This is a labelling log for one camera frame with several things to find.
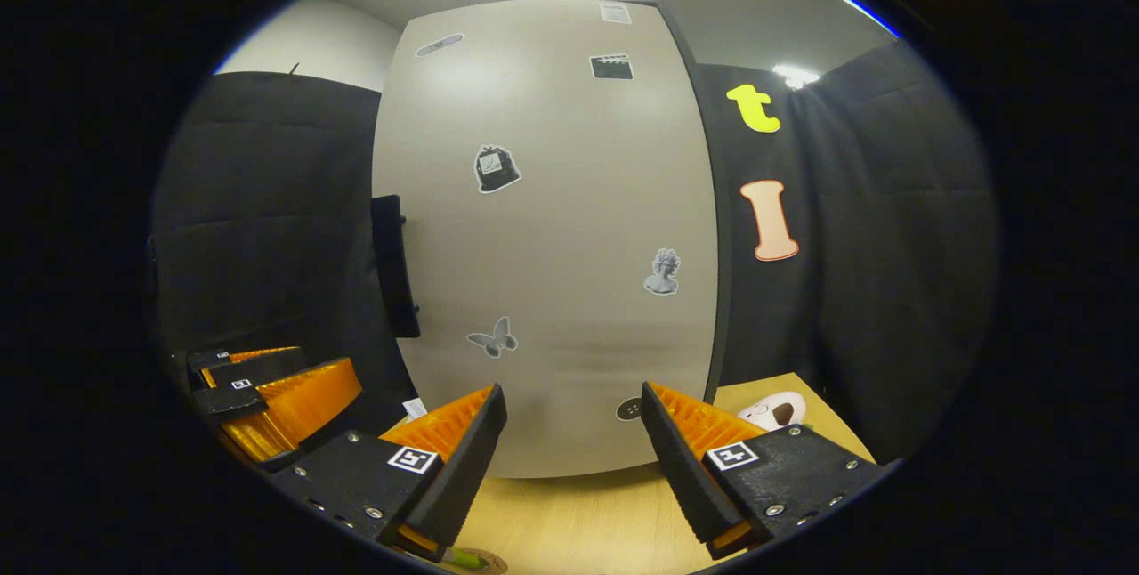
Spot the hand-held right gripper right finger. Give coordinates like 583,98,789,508
641,382,900,560

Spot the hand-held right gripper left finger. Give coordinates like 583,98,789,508
267,384,508,563

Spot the round brown coaster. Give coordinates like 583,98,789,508
442,547,511,575

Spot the black cabinet door handle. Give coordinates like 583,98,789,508
371,194,421,340

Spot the pink plush toy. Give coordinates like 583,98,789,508
737,391,808,432

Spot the black backdrop cloth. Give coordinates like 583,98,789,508
149,36,998,469

